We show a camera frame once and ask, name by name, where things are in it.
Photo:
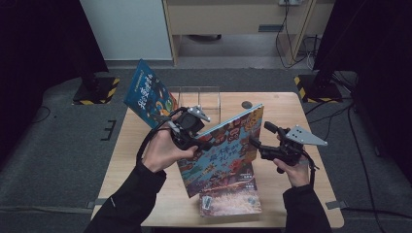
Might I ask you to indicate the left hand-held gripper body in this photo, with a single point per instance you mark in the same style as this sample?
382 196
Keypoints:
188 127

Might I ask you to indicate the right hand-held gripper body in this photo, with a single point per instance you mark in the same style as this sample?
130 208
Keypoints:
286 149

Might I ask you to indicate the colourful animal picture book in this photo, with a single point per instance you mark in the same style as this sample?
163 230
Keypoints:
226 149

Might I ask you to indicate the clear acrylic book rack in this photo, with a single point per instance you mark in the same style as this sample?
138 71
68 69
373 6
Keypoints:
209 98

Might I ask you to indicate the blue monster picture book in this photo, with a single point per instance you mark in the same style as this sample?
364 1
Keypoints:
149 93

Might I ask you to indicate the brown magazine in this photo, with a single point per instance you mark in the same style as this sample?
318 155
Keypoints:
231 199

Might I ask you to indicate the person's right hand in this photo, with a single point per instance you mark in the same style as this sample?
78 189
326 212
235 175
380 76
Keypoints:
296 174

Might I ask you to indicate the person's left hand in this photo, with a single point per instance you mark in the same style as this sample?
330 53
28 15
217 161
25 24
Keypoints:
163 150

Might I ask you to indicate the dark round table grommet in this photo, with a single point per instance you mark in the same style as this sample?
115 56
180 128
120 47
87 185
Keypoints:
247 104

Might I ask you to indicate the black stand with striped base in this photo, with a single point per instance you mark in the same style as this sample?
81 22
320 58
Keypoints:
320 90
97 92

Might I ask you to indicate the grey tape strip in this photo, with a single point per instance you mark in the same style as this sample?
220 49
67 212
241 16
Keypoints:
97 203
336 205

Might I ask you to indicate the white panel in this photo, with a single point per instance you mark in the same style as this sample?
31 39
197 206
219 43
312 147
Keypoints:
129 29

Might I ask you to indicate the light wooden desk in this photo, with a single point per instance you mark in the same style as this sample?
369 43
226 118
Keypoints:
220 17

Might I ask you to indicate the dark curtain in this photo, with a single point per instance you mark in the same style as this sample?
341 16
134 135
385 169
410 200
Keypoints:
382 64
35 64

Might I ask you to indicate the white power strip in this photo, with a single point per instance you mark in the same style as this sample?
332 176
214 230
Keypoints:
289 2

